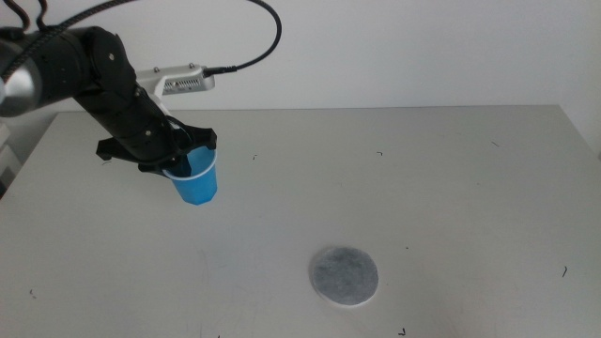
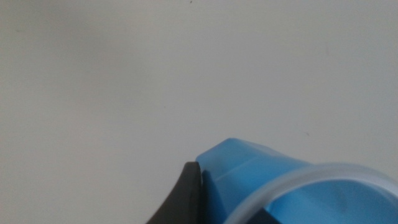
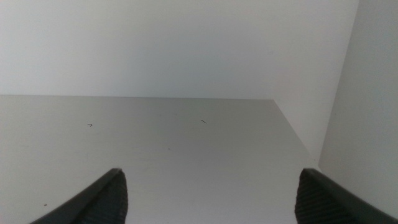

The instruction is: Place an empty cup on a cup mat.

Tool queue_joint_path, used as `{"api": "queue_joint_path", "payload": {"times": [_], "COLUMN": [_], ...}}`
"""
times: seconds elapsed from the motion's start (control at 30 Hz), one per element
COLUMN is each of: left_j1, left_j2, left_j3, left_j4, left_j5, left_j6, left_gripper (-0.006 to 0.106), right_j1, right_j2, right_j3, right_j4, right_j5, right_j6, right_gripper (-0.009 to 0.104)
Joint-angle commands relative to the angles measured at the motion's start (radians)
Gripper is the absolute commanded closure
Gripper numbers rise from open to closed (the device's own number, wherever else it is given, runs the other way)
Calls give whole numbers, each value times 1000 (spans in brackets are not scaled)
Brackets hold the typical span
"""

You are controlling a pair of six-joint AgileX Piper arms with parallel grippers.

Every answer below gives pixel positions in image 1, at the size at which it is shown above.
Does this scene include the blue plastic cup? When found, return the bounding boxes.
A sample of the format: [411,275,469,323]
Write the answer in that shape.
[162,146,219,207]

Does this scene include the round grey felt cup mat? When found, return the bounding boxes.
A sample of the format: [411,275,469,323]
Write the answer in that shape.
[308,246,379,308]

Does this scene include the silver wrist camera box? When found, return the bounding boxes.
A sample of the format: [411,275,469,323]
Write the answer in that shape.
[135,63,217,116]

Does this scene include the thin black looped cable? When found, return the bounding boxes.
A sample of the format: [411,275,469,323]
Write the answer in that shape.
[3,0,49,31]

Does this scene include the black braided camera cable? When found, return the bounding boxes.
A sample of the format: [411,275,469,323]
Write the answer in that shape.
[0,0,284,82]

